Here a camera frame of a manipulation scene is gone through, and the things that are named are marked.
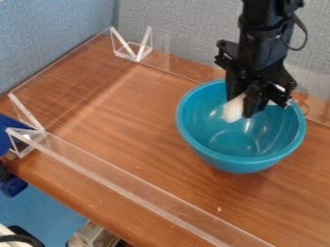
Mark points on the blue plastic bowl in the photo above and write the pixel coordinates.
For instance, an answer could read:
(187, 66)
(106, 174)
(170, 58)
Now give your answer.
(246, 146)

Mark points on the black white object bottom-left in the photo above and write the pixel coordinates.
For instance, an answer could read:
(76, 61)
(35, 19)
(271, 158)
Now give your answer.
(15, 237)

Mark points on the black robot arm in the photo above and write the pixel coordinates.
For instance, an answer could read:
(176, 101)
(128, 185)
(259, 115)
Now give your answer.
(269, 11)

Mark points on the white brown-capped toy mushroom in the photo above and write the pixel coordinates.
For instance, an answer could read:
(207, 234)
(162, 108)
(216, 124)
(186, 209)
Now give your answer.
(232, 109)

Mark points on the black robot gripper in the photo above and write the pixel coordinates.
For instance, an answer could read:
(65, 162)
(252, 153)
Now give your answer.
(252, 62)

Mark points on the clear acrylic barrier wall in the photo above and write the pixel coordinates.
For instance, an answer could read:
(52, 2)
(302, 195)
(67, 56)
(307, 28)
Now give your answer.
(106, 153)

